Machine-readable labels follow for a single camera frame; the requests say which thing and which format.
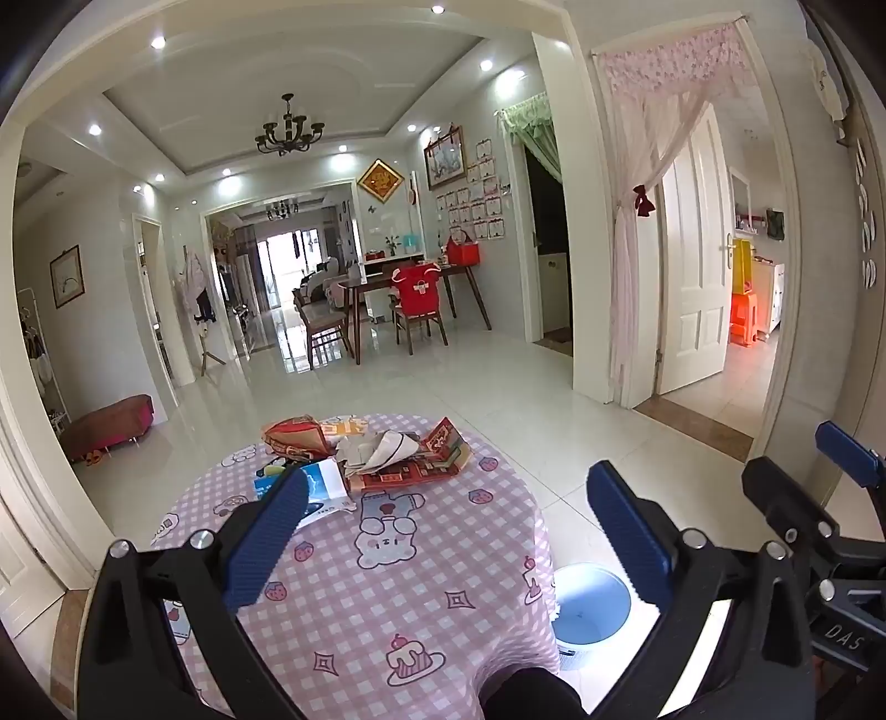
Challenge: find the orange plastic stool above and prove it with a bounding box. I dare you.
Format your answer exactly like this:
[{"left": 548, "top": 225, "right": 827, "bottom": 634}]
[{"left": 728, "top": 291, "right": 763, "bottom": 347}]

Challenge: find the wooden chair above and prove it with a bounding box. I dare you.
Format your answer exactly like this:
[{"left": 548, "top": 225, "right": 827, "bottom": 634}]
[
  {"left": 294, "top": 287, "right": 354, "bottom": 371},
  {"left": 391, "top": 261, "right": 450, "bottom": 347}
]

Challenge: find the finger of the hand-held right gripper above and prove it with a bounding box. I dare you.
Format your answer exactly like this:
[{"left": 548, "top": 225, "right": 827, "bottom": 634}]
[
  {"left": 815, "top": 419, "right": 886, "bottom": 489},
  {"left": 742, "top": 455, "right": 844, "bottom": 563}
]

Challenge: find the grey sofa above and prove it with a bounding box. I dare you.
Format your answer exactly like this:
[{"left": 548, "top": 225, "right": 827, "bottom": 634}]
[{"left": 305, "top": 258, "right": 347, "bottom": 302}]

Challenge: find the coat stand with clothes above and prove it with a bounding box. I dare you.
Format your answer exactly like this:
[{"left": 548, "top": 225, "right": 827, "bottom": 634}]
[{"left": 173, "top": 245, "right": 226, "bottom": 378}]

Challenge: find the pink lace curtain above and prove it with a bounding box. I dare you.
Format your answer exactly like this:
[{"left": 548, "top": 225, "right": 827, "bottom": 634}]
[{"left": 594, "top": 24, "right": 755, "bottom": 409}]

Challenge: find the large black chandelier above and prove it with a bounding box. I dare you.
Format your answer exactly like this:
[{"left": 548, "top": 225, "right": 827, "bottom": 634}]
[{"left": 255, "top": 93, "right": 326, "bottom": 157}]

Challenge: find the group of wall certificates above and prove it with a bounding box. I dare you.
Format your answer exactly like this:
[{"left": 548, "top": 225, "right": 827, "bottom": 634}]
[{"left": 436, "top": 138, "right": 508, "bottom": 240}]

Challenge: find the red cardboard box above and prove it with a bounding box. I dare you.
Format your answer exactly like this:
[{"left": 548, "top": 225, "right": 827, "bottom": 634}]
[{"left": 261, "top": 415, "right": 333, "bottom": 461}]

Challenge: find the flattened red printed carton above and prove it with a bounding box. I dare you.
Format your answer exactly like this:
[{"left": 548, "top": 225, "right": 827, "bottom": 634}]
[{"left": 346, "top": 416, "right": 473, "bottom": 494}]

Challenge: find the pink checked tablecloth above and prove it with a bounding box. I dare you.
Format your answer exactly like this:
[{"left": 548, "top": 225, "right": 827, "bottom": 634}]
[{"left": 148, "top": 413, "right": 565, "bottom": 720}]

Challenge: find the small framed wall picture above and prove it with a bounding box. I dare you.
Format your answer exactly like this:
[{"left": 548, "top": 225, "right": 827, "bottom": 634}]
[{"left": 48, "top": 244, "right": 84, "bottom": 309}]

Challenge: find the red chair cover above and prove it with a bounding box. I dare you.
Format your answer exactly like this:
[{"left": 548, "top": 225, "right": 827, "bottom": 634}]
[{"left": 391, "top": 261, "right": 442, "bottom": 318}]

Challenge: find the crumpled grey paper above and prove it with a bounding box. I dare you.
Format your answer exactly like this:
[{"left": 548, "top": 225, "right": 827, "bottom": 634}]
[{"left": 336, "top": 429, "right": 420, "bottom": 475}]

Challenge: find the blue round waste bin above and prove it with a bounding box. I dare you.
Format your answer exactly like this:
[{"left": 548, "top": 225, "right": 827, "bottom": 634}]
[{"left": 552, "top": 562, "right": 634, "bottom": 655}]

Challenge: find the person's dark trouser leg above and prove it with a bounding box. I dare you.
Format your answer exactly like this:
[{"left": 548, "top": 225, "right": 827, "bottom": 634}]
[{"left": 481, "top": 666, "right": 589, "bottom": 720}]

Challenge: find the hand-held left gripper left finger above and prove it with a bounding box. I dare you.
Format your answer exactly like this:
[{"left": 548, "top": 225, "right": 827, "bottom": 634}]
[{"left": 76, "top": 467, "right": 312, "bottom": 720}]

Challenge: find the green curtain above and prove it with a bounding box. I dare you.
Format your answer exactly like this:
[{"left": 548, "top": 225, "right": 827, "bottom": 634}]
[{"left": 499, "top": 95, "right": 560, "bottom": 182}]

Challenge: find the wooden dining table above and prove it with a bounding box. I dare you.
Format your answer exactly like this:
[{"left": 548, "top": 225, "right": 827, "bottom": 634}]
[{"left": 342, "top": 259, "right": 494, "bottom": 366}]

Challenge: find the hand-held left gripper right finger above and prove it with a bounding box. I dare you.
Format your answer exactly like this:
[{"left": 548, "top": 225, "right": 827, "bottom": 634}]
[{"left": 587, "top": 460, "right": 818, "bottom": 720}]

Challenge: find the blue white plastic packet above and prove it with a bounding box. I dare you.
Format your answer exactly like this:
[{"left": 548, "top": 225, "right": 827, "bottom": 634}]
[{"left": 253, "top": 460, "right": 357, "bottom": 531}]

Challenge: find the white panel door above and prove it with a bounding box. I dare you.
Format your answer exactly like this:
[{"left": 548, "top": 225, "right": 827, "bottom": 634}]
[{"left": 654, "top": 104, "right": 735, "bottom": 397}]

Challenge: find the red diamond wall decoration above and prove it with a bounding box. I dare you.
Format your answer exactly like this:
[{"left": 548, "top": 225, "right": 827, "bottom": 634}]
[{"left": 356, "top": 159, "right": 406, "bottom": 207}]

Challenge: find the large framed painting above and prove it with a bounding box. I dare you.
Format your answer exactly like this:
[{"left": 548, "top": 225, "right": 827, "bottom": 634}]
[{"left": 424, "top": 126, "right": 468, "bottom": 191}]

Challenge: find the white low cabinet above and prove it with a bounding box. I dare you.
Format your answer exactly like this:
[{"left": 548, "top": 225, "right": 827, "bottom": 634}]
[{"left": 542, "top": 253, "right": 573, "bottom": 333}]

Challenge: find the red upholstered bench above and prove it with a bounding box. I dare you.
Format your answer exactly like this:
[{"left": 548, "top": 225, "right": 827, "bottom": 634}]
[{"left": 59, "top": 394, "right": 154, "bottom": 464}]

